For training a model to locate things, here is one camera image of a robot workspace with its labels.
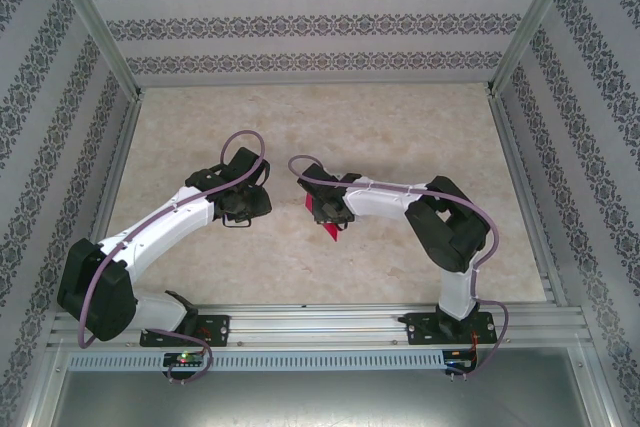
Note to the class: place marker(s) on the pink cloth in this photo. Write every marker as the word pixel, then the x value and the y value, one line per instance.
pixel 334 232

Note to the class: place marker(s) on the aluminium mounting beam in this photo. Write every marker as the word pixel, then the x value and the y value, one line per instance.
pixel 320 324

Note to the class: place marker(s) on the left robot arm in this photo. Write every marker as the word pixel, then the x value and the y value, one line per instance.
pixel 140 247

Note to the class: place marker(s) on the grey metal sheet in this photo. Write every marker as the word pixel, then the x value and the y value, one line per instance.
pixel 320 402

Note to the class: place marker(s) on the aluminium table edge rail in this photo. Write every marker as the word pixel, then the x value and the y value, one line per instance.
pixel 112 172
pixel 511 147

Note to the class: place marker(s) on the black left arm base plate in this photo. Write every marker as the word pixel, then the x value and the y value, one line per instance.
pixel 215 329

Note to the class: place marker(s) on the aluminium frame post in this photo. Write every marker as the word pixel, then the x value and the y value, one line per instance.
pixel 100 22
pixel 529 22

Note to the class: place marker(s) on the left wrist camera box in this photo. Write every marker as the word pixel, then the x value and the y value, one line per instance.
pixel 247 167

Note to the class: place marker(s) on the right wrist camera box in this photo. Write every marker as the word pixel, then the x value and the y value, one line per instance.
pixel 317 179

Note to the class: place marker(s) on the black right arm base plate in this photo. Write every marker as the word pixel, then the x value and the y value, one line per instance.
pixel 417 329

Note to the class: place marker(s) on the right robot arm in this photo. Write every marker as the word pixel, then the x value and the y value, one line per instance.
pixel 450 232

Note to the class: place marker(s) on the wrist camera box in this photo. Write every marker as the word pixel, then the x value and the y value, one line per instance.
pixel 317 179
pixel 247 167

